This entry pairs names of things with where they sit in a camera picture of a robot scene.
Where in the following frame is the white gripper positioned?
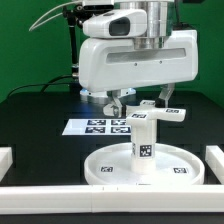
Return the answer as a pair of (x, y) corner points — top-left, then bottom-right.
(79, 30), (198, 118)

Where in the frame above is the white cross-shaped table base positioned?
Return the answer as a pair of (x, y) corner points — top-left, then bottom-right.
(126, 100), (186, 126)

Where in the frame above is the white round table top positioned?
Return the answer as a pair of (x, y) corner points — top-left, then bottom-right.
(84, 142), (205, 186)

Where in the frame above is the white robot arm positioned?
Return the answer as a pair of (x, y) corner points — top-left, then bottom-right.
(79, 0), (198, 117)

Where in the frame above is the white marker tag sheet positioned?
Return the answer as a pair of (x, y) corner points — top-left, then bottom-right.
(63, 119), (131, 136)

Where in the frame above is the white right fence block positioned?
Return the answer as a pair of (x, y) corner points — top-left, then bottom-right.
(205, 145), (224, 185)

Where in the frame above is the white fence block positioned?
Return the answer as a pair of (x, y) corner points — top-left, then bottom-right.
(205, 145), (224, 185)
(0, 147), (13, 182)

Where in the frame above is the white front fence bar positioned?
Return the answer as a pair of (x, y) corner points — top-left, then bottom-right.
(0, 185), (224, 215)

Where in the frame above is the white left fence block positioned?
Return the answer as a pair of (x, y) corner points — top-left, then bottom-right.
(0, 147), (13, 182)

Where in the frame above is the black cable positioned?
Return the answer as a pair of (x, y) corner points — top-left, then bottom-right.
(6, 73), (81, 98)

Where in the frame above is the white cable pair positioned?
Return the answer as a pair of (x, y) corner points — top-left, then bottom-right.
(28, 0), (84, 32)

